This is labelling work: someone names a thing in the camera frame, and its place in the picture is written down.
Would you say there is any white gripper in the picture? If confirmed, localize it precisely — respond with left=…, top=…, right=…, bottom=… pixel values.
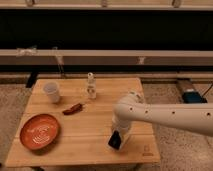
left=112, top=123, right=131, bottom=150

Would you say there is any black eraser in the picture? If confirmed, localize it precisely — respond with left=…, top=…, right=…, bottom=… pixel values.
left=108, top=131, right=121, bottom=150

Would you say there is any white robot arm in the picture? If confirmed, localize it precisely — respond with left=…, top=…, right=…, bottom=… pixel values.
left=108, top=92, right=213, bottom=150

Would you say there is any white sponge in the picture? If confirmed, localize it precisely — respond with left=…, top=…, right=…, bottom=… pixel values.
left=108, top=132, right=130, bottom=150

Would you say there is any red chili pepper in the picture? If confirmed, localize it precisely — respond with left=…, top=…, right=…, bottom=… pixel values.
left=63, top=103, right=83, bottom=115

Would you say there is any small white spray bottle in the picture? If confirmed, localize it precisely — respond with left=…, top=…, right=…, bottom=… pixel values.
left=87, top=73, right=96, bottom=99

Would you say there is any blue box on floor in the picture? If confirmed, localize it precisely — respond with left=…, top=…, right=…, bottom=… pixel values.
left=182, top=92, right=207, bottom=103

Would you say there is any orange patterned plate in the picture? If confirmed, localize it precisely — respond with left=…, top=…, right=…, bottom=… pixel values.
left=19, top=114, right=60, bottom=150

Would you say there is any white plastic cup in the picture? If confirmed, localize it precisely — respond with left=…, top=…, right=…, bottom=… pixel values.
left=43, top=82, right=60, bottom=103

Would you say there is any black cable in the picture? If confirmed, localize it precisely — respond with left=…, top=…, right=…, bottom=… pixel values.
left=201, top=83, right=213, bottom=104

